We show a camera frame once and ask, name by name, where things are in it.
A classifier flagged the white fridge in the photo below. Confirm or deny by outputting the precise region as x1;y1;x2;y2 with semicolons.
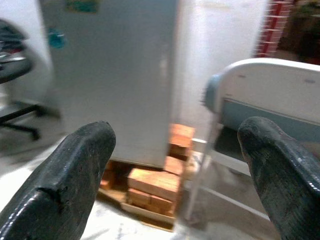
38;0;181;170

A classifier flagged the teal sticker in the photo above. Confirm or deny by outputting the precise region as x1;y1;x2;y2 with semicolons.
47;26;67;50

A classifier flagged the white fridge door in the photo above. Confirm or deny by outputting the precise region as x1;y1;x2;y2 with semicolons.
38;0;181;168

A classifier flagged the green yellow sticker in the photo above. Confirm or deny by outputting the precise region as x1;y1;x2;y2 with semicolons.
64;0;99;15

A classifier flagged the white blue plastic chair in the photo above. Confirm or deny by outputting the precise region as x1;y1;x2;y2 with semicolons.
186;57;320;226

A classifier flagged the orange brick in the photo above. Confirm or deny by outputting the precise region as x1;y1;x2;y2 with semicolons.
126;167;182;201
149;194;176;217
168;123;196;161
127;188;152;209
99;161;126;191
163;156;186;176

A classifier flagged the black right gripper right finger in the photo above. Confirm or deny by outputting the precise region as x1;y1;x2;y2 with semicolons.
237;116;320;240

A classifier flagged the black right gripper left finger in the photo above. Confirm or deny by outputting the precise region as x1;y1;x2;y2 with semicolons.
0;121;117;240

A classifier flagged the black office chair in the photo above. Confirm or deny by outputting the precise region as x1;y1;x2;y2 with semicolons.
0;18;43;141

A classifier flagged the wooden board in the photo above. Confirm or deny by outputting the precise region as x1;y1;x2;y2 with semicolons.
96;187;176;231

